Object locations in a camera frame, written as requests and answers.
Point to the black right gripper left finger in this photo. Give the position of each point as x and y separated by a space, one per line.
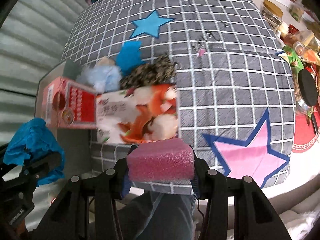
67 217

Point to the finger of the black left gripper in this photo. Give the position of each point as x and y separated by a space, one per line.
40 168

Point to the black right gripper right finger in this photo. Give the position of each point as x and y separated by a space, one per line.
254 215

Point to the light blue fluffy toy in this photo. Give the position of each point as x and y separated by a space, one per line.
104 76

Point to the pink foam sponge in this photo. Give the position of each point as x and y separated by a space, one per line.
166 160

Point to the blue plush towel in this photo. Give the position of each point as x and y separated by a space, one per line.
32 141

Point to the white storage box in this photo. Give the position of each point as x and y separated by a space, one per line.
74 142

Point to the pink red carton box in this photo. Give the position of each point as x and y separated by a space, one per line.
68 104

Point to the blue jeans leg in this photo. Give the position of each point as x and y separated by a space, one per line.
156 215

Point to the white red tissue pack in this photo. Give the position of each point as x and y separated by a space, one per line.
137 115

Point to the grey checked blanket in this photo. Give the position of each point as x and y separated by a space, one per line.
230 80

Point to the pale green curtain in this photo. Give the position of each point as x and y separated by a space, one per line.
33 37

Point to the blue cloth piece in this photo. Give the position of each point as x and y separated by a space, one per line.
129 57

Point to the black round disc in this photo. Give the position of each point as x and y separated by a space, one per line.
307 87

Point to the leopard print cloth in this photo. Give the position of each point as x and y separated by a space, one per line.
160 71

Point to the jar with wooden lid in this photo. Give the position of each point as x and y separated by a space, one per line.
272 13

